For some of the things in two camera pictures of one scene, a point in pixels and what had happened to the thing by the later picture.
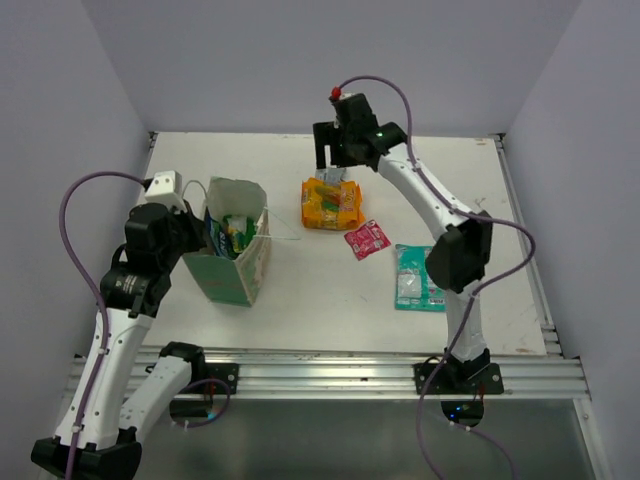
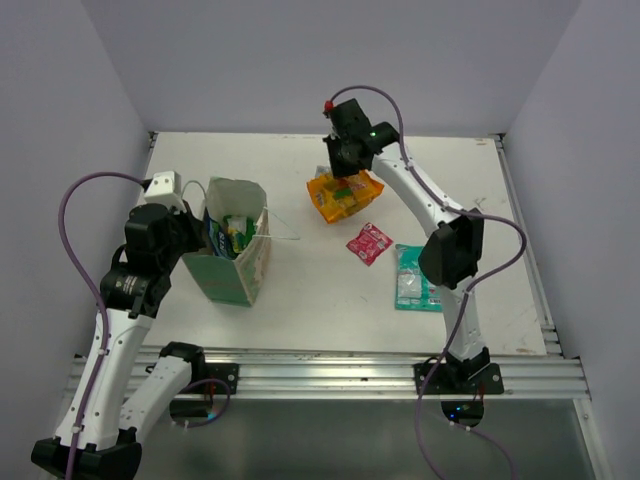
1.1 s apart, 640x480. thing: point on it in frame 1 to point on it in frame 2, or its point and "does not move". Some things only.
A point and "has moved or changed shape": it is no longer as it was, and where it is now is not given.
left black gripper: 195,226 does not move
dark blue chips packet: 219,237 does not move
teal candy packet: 414,289 does not move
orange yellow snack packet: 331,207 has moved or changed shape
